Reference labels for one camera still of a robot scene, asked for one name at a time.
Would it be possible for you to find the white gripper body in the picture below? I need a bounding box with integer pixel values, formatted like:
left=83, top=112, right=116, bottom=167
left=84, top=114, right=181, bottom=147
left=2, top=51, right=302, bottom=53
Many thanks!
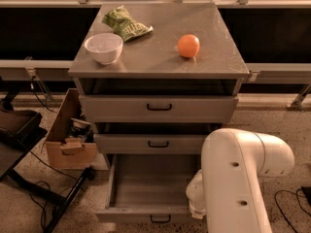
left=186, top=170, right=206, bottom=219

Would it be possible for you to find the grey bottom drawer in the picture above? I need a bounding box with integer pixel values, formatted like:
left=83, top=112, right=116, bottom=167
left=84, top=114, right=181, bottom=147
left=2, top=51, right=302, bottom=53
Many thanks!
left=96, top=154, right=200, bottom=223

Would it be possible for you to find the grey drawer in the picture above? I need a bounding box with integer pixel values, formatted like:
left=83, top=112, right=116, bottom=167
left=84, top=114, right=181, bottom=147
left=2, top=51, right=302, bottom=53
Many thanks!
left=94, top=134, right=205, bottom=154
left=96, top=154, right=200, bottom=223
left=80, top=95, right=238, bottom=124

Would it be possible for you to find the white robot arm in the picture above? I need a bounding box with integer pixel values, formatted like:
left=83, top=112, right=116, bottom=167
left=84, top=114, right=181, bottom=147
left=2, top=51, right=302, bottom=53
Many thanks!
left=186, top=128, right=294, bottom=233

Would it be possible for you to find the grey middle drawer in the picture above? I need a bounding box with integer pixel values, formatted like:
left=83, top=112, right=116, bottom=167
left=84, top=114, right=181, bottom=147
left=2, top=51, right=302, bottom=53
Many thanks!
left=94, top=134, right=205, bottom=154

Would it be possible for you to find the grey metal drawer cabinet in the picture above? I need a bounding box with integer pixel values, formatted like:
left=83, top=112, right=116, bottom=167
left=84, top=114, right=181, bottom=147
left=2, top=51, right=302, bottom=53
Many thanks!
left=67, top=1, right=251, bottom=225

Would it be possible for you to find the grey top drawer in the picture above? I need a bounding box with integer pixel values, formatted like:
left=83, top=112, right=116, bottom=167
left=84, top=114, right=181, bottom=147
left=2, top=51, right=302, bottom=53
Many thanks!
left=80, top=95, right=238, bottom=124

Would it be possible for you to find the cardboard box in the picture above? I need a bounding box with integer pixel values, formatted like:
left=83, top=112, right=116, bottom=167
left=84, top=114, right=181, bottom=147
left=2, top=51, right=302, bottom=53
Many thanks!
left=46, top=88, right=97, bottom=169

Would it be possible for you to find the orange fruit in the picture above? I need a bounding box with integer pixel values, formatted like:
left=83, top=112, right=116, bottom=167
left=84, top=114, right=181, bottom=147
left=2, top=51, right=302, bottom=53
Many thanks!
left=177, top=34, right=200, bottom=58

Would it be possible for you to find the grey metal railing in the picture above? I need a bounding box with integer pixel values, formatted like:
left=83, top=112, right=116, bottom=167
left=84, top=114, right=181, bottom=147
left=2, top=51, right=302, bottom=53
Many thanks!
left=0, top=0, right=311, bottom=112

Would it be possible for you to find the white bowl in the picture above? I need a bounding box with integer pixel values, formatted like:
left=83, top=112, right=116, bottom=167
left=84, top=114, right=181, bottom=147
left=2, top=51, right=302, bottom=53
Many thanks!
left=84, top=33, right=123, bottom=65

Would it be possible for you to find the black stand with tray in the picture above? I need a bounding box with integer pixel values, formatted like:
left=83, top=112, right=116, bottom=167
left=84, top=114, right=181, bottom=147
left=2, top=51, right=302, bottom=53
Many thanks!
left=0, top=87, right=94, bottom=233

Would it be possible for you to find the green chip bag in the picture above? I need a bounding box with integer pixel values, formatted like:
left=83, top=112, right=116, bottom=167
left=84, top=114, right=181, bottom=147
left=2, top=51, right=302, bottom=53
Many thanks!
left=102, top=6, right=153, bottom=42

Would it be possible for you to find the black floor cable right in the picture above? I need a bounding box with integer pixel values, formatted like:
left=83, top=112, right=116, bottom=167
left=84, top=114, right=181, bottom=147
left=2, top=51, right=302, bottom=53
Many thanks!
left=274, top=186, right=311, bottom=233

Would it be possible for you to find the black floor cable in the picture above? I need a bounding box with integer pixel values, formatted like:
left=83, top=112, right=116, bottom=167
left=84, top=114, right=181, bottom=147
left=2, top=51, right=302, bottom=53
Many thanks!
left=28, top=150, right=86, bottom=231
left=274, top=186, right=311, bottom=233

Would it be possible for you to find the black floor cable left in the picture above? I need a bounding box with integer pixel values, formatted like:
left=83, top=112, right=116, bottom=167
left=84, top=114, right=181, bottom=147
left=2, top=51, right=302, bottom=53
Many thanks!
left=28, top=150, right=86, bottom=231

